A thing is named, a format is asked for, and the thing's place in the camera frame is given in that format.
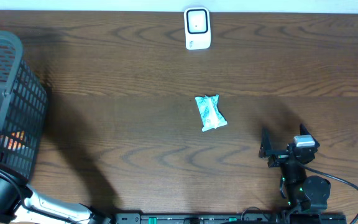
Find mint green snack packet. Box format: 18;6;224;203
195;95;227;132

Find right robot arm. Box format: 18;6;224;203
259;124;331;223

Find grey plastic mesh basket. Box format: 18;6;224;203
0;30;48;179

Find white barcode scanner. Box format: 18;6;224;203
183;7;211;50

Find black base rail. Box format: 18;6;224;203
114;210;346;224

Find small orange juice carton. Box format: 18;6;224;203
0;131;27;151

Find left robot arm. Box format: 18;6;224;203
0;166;114;223

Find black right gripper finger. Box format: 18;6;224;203
260;128;272;152
300;123;311;136

